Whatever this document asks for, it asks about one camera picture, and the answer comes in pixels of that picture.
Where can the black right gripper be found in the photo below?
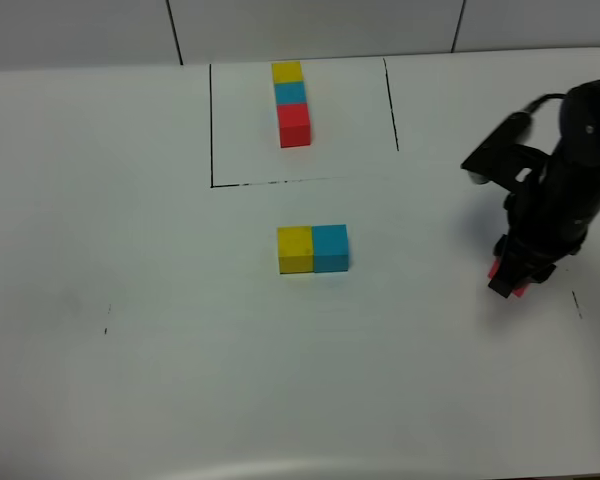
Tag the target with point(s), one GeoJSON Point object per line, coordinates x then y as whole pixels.
{"type": "Point", "coordinates": [548, 219]}

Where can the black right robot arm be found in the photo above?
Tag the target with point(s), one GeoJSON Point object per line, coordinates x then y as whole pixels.
{"type": "Point", "coordinates": [579, 127]}

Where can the red template block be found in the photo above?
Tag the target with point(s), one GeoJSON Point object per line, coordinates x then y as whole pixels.
{"type": "Point", "coordinates": [294, 125]}

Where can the blue template block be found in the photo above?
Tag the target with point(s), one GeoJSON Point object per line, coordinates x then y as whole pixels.
{"type": "Point", "coordinates": [290, 93]}

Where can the yellow template block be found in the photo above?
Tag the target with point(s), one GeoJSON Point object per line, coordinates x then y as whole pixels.
{"type": "Point", "coordinates": [287, 72]}

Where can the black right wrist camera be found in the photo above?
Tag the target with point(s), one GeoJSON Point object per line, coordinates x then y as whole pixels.
{"type": "Point", "coordinates": [501, 157]}

